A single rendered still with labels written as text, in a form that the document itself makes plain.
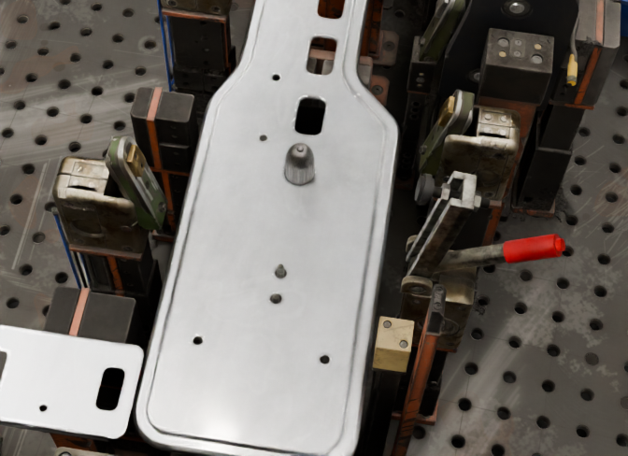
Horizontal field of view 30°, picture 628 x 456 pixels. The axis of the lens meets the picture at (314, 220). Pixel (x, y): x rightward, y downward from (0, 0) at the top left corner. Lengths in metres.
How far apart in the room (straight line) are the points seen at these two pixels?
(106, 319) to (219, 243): 0.14
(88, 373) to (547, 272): 0.68
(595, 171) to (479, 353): 0.33
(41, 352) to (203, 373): 0.16
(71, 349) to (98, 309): 0.06
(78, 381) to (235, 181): 0.28
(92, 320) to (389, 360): 0.32
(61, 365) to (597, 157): 0.85
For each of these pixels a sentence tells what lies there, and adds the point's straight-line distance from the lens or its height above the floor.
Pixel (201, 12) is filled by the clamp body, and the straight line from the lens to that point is 1.51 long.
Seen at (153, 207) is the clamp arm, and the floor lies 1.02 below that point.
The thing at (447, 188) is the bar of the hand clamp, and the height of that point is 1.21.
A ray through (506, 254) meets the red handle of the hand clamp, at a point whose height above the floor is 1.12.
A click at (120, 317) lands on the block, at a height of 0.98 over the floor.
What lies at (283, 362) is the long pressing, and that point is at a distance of 1.18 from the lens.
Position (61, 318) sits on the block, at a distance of 1.25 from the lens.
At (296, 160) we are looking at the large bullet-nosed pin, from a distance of 1.25.
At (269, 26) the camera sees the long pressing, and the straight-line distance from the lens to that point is 1.41.
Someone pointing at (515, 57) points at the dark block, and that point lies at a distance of 1.25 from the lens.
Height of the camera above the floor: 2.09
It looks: 60 degrees down
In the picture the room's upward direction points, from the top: 3 degrees clockwise
